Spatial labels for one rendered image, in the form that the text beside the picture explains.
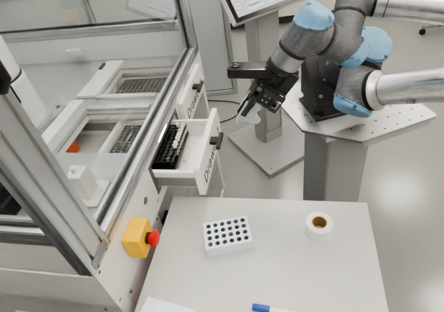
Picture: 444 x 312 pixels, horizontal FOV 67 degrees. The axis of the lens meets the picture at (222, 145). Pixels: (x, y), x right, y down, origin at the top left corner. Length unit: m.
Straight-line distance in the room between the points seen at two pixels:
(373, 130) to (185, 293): 0.82
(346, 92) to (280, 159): 1.19
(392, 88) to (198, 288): 0.72
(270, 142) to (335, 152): 0.97
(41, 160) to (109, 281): 0.34
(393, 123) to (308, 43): 0.63
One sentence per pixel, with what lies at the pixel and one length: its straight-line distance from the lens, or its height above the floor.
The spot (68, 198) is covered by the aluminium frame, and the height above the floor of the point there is 1.13.
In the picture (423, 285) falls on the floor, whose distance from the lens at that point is 1.84.
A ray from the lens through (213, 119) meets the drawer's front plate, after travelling 1.07.
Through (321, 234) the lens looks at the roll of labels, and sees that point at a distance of 0.92.
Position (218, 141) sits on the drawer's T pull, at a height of 0.91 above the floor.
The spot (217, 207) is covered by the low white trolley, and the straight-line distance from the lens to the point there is 1.03.
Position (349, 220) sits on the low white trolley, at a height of 0.76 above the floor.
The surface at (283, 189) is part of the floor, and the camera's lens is 2.06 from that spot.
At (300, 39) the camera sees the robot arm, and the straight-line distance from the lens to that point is 0.78.
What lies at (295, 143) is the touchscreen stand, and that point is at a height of 0.04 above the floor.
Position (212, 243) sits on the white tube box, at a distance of 0.92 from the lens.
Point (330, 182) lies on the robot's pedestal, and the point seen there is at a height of 0.44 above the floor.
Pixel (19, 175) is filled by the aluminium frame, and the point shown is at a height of 1.24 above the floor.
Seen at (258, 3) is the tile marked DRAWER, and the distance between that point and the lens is 1.73.
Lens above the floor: 1.56
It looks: 41 degrees down
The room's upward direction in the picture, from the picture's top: 11 degrees counter-clockwise
